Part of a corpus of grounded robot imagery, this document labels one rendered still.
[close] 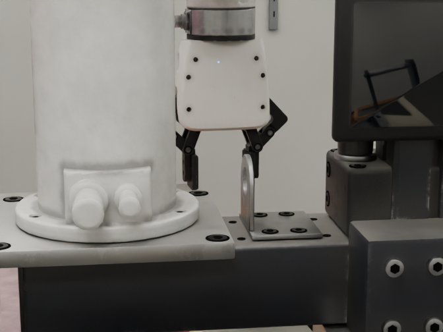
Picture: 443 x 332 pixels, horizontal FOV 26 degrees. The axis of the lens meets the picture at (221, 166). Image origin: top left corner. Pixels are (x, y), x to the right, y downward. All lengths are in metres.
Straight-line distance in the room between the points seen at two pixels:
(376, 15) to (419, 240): 0.15
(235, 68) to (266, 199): 2.23
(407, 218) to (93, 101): 0.23
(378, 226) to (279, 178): 2.61
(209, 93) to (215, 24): 0.07
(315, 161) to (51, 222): 2.69
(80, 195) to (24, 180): 2.53
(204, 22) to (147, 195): 0.44
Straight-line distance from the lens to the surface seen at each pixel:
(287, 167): 3.25
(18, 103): 3.07
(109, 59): 0.60
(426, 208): 0.67
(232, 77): 1.04
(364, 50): 0.62
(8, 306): 1.03
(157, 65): 0.62
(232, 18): 1.02
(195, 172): 1.06
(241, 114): 1.05
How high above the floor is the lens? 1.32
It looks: 13 degrees down
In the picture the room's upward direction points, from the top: straight up
